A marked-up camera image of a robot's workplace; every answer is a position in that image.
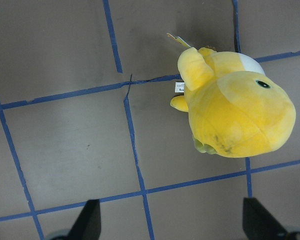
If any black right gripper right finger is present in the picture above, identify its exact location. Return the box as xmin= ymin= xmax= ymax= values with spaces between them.
xmin=242 ymin=197 xmax=289 ymax=240

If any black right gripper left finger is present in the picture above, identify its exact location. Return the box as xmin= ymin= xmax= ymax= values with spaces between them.
xmin=67 ymin=199 xmax=101 ymax=240

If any yellow plush toy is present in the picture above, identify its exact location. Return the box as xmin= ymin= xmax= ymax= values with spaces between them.
xmin=170 ymin=36 xmax=296 ymax=158

